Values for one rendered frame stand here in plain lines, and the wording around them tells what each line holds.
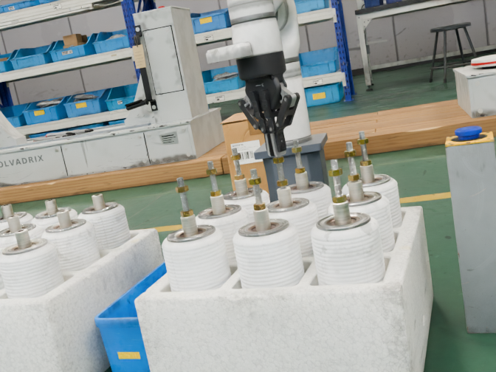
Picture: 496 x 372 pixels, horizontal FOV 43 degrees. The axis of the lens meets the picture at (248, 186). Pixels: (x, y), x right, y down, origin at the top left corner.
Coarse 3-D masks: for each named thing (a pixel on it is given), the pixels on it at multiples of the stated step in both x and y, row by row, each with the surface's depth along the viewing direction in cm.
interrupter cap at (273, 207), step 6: (294, 198) 105; (300, 198) 104; (270, 204) 104; (276, 204) 103; (294, 204) 102; (300, 204) 100; (306, 204) 100; (270, 210) 99; (276, 210) 99; (282, 210) 98; (288, 210) 98
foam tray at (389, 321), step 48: (240, 288) 94; (288, 288) 86; (336, 288) 83; (384, 288) 80; (432, 288) 116; (144, 336) 93; (192, 336) 90; (240, 336) 88; (288, 336) 85; (336, 336) 83; (384, 336) 81
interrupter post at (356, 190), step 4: (360, 180) 97; (348, 184) 97; (352, 184) 96; (356, 184) 96; (360, 184) 96; (348, 188) 97; (352, 188) 96; (356, 188) 96; (360, 188) 96; (352, 192) 96; (356, 192) 96; (360, 192) 96; (352, 196) 97; (356, 196) 96; (360, 196) 96; (352, 200) 97; (356, 200) 97; (360, 200) 97
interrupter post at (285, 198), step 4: (288, 188) 101; (280, 192) 100; (284, 192) 100; (288, 192) 101; (280, 196) 101; (284, 196) 100; (288, 196) 101; (280, 200) 101; (284, 200) 101; (288, 200) 101; (280, 204) 101; (284, 204) 101; (288, 204) 101; (292, 204) 101
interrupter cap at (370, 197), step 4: (364, 192) 100; (368, 192) 100; (372, 192) 99; (376, 192) 99; (348, 196) 100; (364, 196) 99; (368, 196) 98; (372, 196) 97; (376, 196) 96; (380, 196) 96; (348, 200) 98; (364, 200) 97; (368, 200) 95; (372, 200) 94; (376, 200) 95; (348, 204) 94; (352, 204) 94; (356, 204) 94; (360, 204) 94; (364, 204) 94
